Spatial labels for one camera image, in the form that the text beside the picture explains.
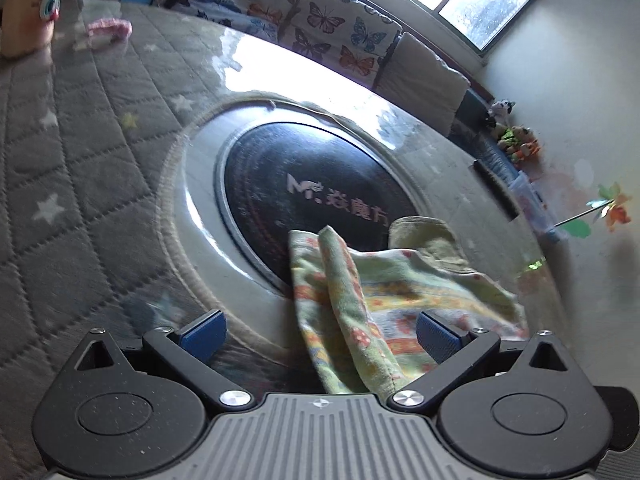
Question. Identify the black and white plush toy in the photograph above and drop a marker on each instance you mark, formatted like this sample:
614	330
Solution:
500	115

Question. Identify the black remote control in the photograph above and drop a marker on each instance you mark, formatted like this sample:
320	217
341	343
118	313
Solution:
495	187

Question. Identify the square butterfly print cushion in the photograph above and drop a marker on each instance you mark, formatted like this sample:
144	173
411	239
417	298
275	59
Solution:
345	30

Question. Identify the pink scrunchie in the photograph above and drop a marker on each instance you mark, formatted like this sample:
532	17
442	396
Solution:
107	29

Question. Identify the colourful pinwheel toy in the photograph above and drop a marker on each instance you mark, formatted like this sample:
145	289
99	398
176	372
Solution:
612	207

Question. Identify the round black induction cooktop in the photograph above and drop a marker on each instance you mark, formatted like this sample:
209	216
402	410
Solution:
280	175

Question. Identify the pink cat face bottle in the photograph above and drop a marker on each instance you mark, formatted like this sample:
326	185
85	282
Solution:
27	15

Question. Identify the blue sofa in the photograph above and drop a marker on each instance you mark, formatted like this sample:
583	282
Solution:
472	115

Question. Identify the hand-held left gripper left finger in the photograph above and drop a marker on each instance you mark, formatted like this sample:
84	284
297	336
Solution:
202	335

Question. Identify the window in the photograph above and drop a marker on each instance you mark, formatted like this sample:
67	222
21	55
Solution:
480	0

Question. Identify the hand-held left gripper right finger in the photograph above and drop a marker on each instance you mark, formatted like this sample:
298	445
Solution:
437	337

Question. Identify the orange fox plush toy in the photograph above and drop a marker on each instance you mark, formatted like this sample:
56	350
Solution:
529	151

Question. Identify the plain grey cushion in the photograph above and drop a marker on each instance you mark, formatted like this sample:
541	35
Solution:
420	80

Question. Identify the patterned yellow green garment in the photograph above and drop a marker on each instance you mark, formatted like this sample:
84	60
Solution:
380	285

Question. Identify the clear plastic storage box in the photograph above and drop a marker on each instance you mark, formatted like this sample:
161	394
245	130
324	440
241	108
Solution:
532	202

